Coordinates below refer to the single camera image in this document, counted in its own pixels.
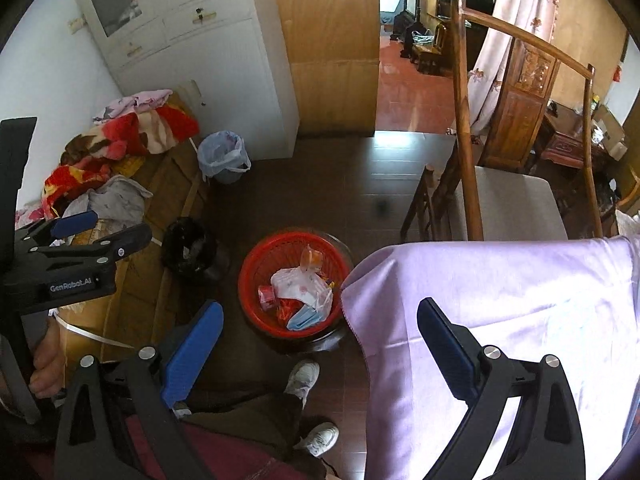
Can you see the white paper napkin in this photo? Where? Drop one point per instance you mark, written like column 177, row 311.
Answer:
column 308, row 288

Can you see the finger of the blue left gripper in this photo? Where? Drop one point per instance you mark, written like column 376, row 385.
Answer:
column 74, row 224

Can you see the white sneaker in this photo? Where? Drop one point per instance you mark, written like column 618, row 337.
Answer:
column 301, row 380
column 320, row 440

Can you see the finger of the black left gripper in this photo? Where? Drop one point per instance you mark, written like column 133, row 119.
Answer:
column 122, row 244

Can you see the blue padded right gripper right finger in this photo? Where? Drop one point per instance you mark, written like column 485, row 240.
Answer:
column 545, row 441

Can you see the orange fruit jelly cup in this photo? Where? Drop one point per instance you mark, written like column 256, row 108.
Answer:
column 311, row 260

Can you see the person's left hand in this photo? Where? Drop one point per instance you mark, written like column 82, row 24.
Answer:
column 49, row 362

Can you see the white metal cabinet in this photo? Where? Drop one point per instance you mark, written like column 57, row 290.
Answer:
column 233, row 51

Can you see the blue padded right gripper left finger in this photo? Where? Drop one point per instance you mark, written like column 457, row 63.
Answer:
column 94, row 441

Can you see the red jelly cup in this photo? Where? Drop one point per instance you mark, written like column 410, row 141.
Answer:
column 267, row 297

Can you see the blue lined waste bin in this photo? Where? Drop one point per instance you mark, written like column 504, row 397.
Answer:
column 223, row 156

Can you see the purple tablecloth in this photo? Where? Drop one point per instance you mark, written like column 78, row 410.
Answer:
column 577, row 299

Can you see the red plastic trash basket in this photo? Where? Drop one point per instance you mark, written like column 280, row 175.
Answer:
column 282, row 251

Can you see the pile of clothes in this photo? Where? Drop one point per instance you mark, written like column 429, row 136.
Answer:
column 128, row 131

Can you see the wooden chair left side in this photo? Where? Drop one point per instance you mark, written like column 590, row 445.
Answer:
column 483, row 193

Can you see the blue face mask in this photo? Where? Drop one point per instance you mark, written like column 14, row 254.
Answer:
column 306, row 317

